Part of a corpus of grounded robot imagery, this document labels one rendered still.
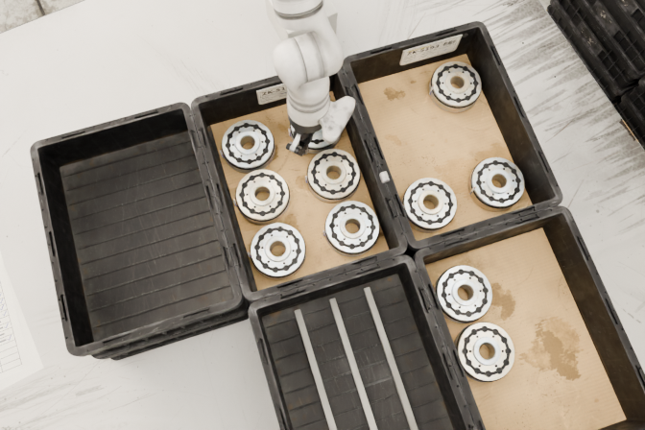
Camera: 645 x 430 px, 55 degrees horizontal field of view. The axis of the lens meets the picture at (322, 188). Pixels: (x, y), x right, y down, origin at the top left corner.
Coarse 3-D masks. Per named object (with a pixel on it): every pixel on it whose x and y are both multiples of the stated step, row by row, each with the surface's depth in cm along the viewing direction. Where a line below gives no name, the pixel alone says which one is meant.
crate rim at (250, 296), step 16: (272, 80) 117; (208, 96) 116; (224, 96) 116; (352, 96) 116; (192, 112) 115; (352, 112) 115; (208, 144) 113; (368, 144) 114; (208, 160) 112; (384, 192) 111; (224, 208) 109; (224, 224) 108; (400, 240) 108; (240, 256) 107; (368, 256) 107; (384, 256) 107; (240, 272) 106; (320, 272) 106; (336, 272) 106; (272, 288) 105; (288, 288) 105
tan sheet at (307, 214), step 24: (240, 120) 125; (264, 120) 125; (288, 120) 126; (216, 144) 124; (336, 144) 124; (288, 168) 122; (264, 192) 121; (360, 192) 121; (240, 216) 119; (288, 216) 119; (312, 216) 119; (312, 240) 118; (384, 240) 118; (312, 264) 117; (336, 264) 117; (264, 288) 115
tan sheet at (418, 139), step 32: (384, 96) 128; (416, 96) 128; (480, 96) 128; (384, 128) 125; (416, 128) 126; (448, 128) 126; (480, 128) 126; (416, 160) 123; (448, 160) 124; (480, 160) 124; (512, 160) 124; (448, 224) 119
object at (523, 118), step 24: (480, 24) 122; (384, 48) 120; (504, 72) 119; (360, 96) 116; (528, 120) 116; (384, 168) 112; (552, 192) 112; (504, 216) 110; (408, 240) 108; (432, 240) 108
